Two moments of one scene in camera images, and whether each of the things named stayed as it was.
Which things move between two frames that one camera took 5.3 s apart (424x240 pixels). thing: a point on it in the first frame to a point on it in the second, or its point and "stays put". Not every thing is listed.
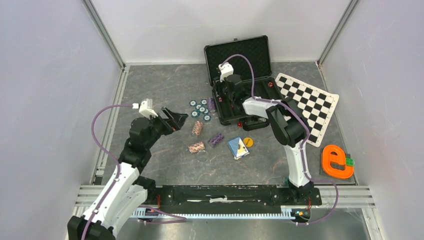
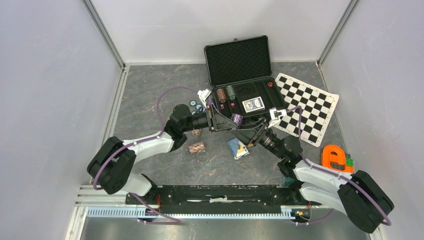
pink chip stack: [197, 128] stays put
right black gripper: [222, 93] to [251, 136]
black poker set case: [240, 70] stays put
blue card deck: [238, 148] stays put
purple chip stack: [214, 140] to [237, 118]
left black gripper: [175, 123] to [213, 126]
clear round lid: [202, 156] stays put
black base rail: [231, 198] stays put
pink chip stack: [196, 147] stays put
